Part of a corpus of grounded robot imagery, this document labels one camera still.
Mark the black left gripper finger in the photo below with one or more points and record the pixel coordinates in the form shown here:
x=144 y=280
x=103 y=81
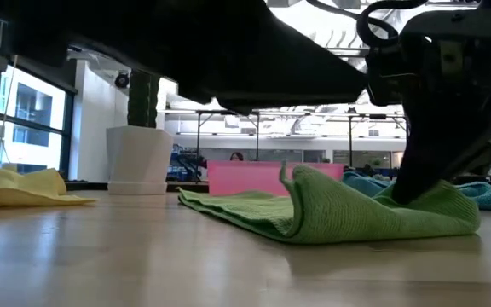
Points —
x=250 y=64

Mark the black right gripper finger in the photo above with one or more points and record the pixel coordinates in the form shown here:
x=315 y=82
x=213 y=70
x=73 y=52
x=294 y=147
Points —
x=437 y=140

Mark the green microfiber towel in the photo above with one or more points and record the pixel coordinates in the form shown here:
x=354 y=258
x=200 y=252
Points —
x=335 y=213

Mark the teal microfiber towel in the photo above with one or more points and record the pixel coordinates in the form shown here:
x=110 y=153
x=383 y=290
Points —
x=488 y=196

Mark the yellow microfiber towel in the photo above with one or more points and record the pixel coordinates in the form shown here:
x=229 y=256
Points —
x=15 y=187

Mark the black round ceiling speaker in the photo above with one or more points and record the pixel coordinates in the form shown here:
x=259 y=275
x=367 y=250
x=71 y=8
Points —
x=122 y=80

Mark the person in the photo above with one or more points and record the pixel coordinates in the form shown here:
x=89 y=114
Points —
x=236 y=156

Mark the large black-framed window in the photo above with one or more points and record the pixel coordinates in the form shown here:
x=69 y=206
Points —
x=32 y=111

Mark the green cactus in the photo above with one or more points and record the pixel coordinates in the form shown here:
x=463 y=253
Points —
x=142 y=102

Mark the pink cloth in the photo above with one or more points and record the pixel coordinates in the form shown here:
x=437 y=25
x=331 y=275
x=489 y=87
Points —
x=245 y=179

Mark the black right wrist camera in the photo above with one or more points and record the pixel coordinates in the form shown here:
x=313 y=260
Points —
x=384 y=81

